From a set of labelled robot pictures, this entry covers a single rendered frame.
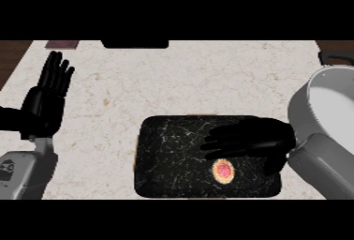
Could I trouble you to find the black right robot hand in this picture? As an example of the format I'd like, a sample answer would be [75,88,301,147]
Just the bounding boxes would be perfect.
[199,117,298,176]

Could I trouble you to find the dark purple flat object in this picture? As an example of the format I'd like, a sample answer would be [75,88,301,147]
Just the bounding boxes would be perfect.
[44,40,80,50]

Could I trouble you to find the grey pot with black handle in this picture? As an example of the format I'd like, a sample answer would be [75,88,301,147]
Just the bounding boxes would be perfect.
[286,51,354,151]

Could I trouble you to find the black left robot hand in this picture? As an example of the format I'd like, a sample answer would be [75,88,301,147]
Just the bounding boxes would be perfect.
[0,50,77,141]

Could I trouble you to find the pink frosted cupcake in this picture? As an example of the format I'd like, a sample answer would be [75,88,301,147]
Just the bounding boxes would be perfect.
[211,157,236,186]

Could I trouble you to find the black marbled tray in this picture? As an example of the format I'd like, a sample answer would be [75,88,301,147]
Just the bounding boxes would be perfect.
[133,114,283,199]

